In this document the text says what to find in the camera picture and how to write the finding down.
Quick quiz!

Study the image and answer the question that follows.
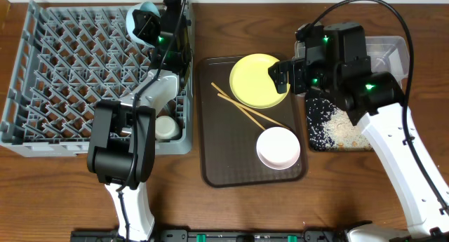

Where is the yellow plate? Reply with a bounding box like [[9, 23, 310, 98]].
[[229, 53, 287, 109]]

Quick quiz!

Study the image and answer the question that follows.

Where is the rice food waste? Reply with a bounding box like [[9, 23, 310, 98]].
[[308, 98, 373, 151]]

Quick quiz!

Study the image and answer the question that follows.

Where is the pink bowl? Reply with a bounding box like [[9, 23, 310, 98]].
[[255, 127, 301, 170]]

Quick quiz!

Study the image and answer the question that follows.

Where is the wooden chopstick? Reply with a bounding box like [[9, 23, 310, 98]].
[[217, 93, 288, 128], [211, 82, 266, 130]]

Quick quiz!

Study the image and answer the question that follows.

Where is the small white cup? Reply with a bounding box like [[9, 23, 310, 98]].
[[155, 116, 181, 141]]

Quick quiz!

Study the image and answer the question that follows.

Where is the light blue bowl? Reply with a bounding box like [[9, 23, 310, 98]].
[[126, 1, 161, 48]]

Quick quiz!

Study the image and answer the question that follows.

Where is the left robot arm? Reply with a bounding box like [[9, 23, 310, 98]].
[[87, 0, 193, 241]]

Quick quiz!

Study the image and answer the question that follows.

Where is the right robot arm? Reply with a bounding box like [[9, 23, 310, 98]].
[[268, 22, 448, 241]]

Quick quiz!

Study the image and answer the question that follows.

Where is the black waste tray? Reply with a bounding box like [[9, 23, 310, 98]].
[[304, 88, 375, 152]]

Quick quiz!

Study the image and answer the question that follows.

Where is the grey dishwasher rack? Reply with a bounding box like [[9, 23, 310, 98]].
[[0, 0, 195, 158]]

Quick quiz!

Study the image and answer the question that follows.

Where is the clear plastic bin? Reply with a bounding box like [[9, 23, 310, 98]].
[[293, 36, 410, 97]]

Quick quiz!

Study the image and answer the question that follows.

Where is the brown serving tray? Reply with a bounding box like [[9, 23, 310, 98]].
[[194, 56, 308, 188]]

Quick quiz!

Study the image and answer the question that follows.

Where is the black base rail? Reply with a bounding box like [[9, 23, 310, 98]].
[[69, 220, 397, 242]]

